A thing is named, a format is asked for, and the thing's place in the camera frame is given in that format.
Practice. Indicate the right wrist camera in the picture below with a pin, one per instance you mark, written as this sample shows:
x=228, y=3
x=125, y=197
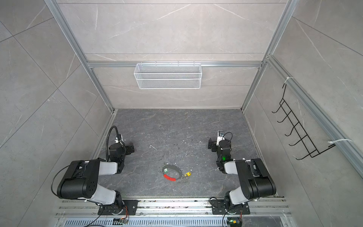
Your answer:
x=220, y=136

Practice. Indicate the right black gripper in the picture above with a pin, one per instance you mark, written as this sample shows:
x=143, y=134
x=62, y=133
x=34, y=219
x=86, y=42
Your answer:
x=213, y=144

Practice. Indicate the black wire hook rack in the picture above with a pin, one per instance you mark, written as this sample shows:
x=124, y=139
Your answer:
x=297, y=128

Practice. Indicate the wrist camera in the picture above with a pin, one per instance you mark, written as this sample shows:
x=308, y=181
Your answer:
x=119, y=139
x=220, y=136

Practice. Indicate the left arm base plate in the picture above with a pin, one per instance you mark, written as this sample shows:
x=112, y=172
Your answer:
x=126, y=207

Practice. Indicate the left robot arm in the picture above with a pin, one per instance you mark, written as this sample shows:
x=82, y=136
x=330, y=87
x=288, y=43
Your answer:
x=80, y=182

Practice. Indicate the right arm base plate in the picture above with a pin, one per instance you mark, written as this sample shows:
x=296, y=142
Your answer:
x=219, y=207

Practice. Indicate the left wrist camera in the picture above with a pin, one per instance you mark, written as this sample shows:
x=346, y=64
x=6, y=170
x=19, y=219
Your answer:
x=119, y=139

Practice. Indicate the white wire mesh basket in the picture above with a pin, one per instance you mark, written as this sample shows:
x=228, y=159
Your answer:
x=168, y=75

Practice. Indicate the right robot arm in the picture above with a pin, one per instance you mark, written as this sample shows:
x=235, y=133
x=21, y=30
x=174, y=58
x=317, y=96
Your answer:
x=255, y=180

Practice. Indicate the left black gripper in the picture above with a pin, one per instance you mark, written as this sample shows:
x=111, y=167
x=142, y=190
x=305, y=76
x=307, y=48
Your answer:
x=126, y=148

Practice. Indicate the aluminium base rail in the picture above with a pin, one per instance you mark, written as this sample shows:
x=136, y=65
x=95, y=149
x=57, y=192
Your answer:
x=178, y=212

